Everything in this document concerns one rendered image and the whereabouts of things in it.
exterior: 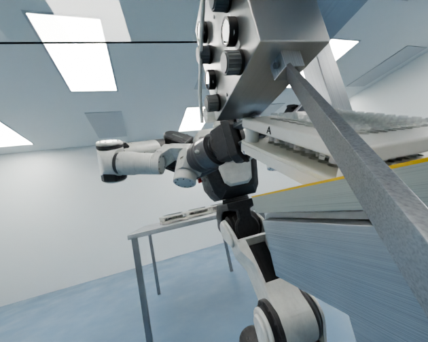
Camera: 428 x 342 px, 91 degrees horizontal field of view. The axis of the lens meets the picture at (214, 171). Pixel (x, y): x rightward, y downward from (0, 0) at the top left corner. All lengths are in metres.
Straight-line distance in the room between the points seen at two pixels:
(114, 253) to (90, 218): 0.93
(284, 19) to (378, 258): 0.28
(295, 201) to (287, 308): 0.49
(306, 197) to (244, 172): 0.58
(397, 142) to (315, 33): 0.17
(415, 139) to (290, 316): 0.57
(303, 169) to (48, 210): 5.46
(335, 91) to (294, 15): 0.36
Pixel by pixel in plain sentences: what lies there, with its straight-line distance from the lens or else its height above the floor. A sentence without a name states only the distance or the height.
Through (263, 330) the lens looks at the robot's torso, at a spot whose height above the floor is 0.60.
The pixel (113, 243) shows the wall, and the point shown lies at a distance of 5.30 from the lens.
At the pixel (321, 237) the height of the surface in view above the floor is 0.91.
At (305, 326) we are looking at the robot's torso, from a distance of 0.77.
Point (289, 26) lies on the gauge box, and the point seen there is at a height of 1.17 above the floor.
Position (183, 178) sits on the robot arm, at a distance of 0.57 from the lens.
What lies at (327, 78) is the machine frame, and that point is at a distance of 0.68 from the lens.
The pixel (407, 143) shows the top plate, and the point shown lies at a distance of 0.31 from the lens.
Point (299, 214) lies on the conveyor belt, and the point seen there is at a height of 0.94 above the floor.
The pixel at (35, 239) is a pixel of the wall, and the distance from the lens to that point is 5.65.
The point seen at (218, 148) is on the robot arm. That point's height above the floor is 1.11.
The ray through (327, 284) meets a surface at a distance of 0.31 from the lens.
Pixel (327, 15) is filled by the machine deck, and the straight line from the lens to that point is 0.67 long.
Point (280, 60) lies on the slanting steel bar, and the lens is 0.32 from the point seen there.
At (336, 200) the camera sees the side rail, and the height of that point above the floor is 0.95.
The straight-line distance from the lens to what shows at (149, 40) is 0.64.
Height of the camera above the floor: 0.98
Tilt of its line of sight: 9 degrees up
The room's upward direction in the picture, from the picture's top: 12 degrees counter-clockwise
